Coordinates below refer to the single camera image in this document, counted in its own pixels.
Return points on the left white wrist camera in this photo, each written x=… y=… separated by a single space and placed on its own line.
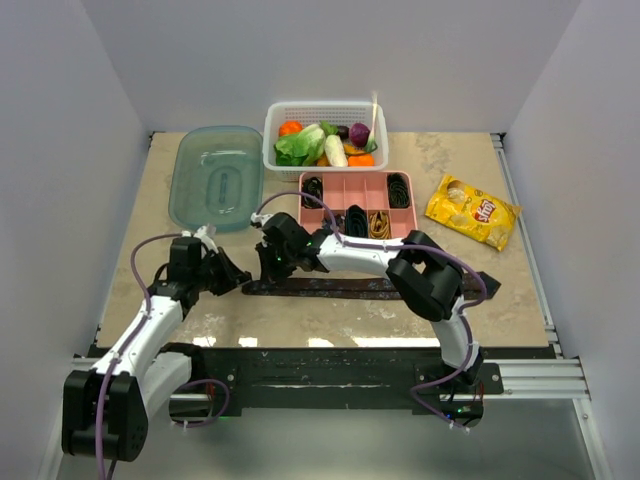
x=205 y=234

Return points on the pink divided organizer tray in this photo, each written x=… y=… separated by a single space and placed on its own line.
x=367 y=190

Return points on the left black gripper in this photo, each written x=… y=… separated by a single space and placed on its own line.
x=233 y=277

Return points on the yellow chips bag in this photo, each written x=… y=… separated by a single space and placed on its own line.
x=473 y=212

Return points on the orange pumpkin toy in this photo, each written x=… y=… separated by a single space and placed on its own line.
x=289 y=128

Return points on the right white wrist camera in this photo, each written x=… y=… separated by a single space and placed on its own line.
x=259 y=220

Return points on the dark patterned necktie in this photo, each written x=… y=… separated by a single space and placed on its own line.
x=362 y=289

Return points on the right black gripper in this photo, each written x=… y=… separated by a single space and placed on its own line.
x=269 y=272

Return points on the rolled yellow tie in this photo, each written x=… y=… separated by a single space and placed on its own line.
x=379 y=225

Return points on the green onion stalk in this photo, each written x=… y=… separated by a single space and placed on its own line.
x=371 y=144

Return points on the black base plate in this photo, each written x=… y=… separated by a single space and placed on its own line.
x=331 y=378

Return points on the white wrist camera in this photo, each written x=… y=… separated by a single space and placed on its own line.
x=259 y=220
x=205 y=234

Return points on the dark eggplant toy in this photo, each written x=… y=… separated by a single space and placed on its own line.
x=343 y=132

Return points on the rolled black tie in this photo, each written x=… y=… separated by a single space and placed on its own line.
x=398 y=191
x=312 y=188

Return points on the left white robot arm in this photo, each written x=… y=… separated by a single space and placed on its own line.
x=107 y=408

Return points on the rolled black tie left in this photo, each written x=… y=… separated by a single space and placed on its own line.
x=312 y=188

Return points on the rolled dark blue tie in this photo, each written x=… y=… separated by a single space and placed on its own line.
x=356 y=222

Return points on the teal transparent container lid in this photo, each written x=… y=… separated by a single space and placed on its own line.
x=217 y=178

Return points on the purple onion toy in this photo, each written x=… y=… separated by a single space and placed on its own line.
x=359 y=134

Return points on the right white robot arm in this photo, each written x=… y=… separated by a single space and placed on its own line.
x=433 y=284

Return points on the white daikon radish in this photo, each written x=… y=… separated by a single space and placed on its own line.
x=334 y=151

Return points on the rolled black tie right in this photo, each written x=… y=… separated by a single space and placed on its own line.
x=398 y=191

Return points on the rolled floral tie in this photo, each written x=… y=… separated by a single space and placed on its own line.
x=339 y=221

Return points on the green lettuce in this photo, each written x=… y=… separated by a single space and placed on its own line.
x=300 y=149

